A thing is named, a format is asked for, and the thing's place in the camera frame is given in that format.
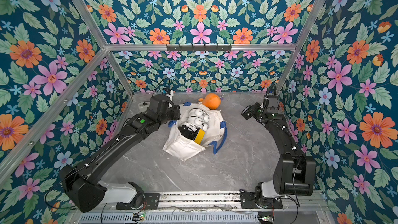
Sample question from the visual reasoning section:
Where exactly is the orange plush whale toy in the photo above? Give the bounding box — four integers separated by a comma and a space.
198, 93, 221, 110

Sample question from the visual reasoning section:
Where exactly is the small white grey device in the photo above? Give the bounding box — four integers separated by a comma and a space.
138, 102, 150, 113

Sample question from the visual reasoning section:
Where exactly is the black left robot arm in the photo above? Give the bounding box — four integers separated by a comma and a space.
60, 93, 180, 213

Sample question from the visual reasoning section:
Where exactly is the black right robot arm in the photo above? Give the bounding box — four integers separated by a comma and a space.
241, 95, 316, 208

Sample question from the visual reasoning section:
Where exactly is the white canvas tote bag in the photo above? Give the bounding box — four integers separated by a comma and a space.
163, 102, 228, 161

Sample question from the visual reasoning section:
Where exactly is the black yellow square clock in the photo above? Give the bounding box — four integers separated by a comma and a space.
178, 124, 205, 145

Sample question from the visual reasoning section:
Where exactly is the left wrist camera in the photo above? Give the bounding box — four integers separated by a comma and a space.
163, 88, 174, 101

